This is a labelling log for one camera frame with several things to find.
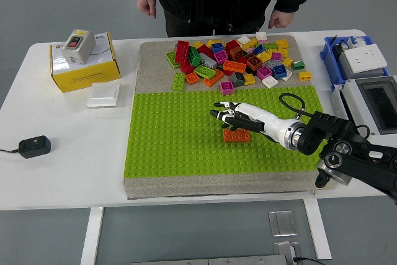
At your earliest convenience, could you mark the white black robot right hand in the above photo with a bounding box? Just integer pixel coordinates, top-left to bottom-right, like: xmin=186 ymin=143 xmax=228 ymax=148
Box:
xmin=209 ymin=101 xmax=295 ymax=145

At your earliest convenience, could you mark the orange two-by-four brick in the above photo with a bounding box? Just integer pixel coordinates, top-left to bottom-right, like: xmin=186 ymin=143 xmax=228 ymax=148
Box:
xmin=223 ymin=128 xmax=251 ymax=144

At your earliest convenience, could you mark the white two-by-two brick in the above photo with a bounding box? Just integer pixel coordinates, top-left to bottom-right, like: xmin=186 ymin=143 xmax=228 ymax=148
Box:
xmin=261 ymin=76 xmax=279 ymax=89

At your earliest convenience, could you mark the dark grey brick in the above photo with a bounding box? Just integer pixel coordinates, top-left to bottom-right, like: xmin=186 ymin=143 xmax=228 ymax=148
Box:
xmin=231 ymin=71 xmax=246 ymax=88

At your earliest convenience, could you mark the orange long brick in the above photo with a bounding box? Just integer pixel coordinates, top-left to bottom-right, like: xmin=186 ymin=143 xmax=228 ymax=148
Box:
xmin=202 ymin=69 xmax=225 ymax=88

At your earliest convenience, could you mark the lime two-by-three brick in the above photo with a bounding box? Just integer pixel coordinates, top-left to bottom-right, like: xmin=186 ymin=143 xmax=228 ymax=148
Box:
xmin=194 ymin=65 xmax=216 ymax=80

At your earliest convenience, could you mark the grey long brick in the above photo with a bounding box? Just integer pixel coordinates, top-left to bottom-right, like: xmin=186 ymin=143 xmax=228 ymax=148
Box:
xmin=199 ymin=52 xmax=218 ymax=69

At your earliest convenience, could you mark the metal floor plate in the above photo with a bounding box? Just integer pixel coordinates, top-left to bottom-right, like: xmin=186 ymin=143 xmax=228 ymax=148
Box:
xmin=272 ymin=241 xmax=301 ymax=261
xmin=268 ymin=210 xmax=298 ymax=237

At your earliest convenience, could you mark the green studded baseplate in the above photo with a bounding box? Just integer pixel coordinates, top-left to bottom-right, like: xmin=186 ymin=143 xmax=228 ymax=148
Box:
xmin=123 ymin=85 xmax=329 ymax=181

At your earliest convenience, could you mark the dark green brick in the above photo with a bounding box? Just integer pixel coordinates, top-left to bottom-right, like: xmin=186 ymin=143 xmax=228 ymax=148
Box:
xmin=187 ymin=46 xmax=202 ymax=67

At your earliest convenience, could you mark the red two-by-four brick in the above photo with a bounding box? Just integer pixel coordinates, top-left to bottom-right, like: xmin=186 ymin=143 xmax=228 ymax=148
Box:
xmin=174 ymin=40 xmax=190 ymax=63

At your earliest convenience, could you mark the blue plastic bin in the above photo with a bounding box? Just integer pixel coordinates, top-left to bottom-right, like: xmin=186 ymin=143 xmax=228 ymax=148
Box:
xmin=319 ymin=35 xmax=390 ymax=91

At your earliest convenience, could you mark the grey metal box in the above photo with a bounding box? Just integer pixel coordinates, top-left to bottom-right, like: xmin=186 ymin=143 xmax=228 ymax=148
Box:
xmin=337 ymin=51 xmax=390 ymax=80

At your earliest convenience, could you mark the person's left hand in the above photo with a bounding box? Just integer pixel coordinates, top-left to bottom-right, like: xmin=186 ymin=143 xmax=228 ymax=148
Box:
xmin=268 ymin=10 xmax=295 ymax=29

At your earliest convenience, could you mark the person's hand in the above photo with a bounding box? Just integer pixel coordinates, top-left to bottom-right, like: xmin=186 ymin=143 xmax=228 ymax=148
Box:
xmin=136 ymin=0 xmax=158 ymax=19
xmin=268 ymin=10 xmax=295 ymax=29

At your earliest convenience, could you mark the white table leg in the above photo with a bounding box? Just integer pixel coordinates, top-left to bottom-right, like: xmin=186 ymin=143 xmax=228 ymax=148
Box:
xmin=79 ymin=207 xmax=105 ymax=265
xmin=303 ymin=199 xmax=332 ymax=260

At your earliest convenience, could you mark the small white breaker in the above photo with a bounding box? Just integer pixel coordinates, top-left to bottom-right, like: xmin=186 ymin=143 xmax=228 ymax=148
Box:
xmin=349 ymin=35 xmax=368 ymax=49

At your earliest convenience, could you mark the grey-brown mat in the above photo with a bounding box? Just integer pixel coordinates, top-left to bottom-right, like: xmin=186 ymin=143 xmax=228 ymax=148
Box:
xmin=123 ymin=34 xmax=343 ymax=200

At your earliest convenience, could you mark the steel floor bar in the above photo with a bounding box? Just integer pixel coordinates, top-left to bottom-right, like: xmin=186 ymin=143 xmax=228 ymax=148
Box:
xmin=132 ymin=254 xmax=291 ymax=265

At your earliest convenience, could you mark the person's right hand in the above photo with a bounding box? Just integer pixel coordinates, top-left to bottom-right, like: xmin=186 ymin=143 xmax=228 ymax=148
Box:
xmin=136 ymin=0 xmax=158 ymax=19

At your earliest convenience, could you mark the yellow white cardboard box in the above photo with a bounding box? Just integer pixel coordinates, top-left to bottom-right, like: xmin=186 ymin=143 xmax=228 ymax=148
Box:
xmin=48 ymin=31 xmax=122 ymax=94

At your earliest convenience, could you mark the black power adapter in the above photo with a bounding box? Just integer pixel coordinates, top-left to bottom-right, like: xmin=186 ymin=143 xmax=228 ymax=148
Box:
xmin=18 ymin=135 xmax=52 ymax=159

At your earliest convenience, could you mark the black connector with wire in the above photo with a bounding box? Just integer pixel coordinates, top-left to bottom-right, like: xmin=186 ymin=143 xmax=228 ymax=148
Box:
xmin=332 ymin=41 xmax=350 ymax=58

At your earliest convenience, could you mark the grey enclosure with dark window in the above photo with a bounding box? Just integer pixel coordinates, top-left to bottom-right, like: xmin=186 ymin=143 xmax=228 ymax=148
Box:
xmin=330 ymin=75 xmax=397 ymax=137

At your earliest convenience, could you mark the white wall socket plate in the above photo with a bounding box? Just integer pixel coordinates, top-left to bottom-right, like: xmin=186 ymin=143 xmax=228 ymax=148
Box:
xmin=344 ymin=43 xmax=388 ymax=73

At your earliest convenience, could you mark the black floor cable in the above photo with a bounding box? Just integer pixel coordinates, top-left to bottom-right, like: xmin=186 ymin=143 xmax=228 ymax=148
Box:
xmin=293 ymin=256 xmax=326 ymax=265

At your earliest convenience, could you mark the white wall switch plate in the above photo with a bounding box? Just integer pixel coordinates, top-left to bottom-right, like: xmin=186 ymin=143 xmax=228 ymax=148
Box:
xmin=86 ymin=82 xmax=121 ymax=108

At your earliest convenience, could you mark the grey push-button switch box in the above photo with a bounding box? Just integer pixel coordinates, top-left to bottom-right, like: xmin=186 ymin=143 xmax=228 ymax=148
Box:
xmin=61 ymin=29 xmax=96 ymax=65

